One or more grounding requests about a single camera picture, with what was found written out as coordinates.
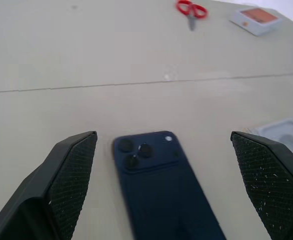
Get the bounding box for white box orange top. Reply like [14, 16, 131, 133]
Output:
[228, 7, 284, 38]

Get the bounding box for white phone box tray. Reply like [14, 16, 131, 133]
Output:
[246, 118, 293, 167]

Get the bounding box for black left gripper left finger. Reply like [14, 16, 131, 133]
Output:
[0, 130, 98, 240]

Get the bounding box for red handled scissors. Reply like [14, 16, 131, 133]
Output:
[175, 0, 209, 32]

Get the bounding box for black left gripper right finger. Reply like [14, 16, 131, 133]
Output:
[230, 131, 293, 240]

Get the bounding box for dark blue smartphone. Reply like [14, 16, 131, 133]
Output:
[112, 130, 228, 240]

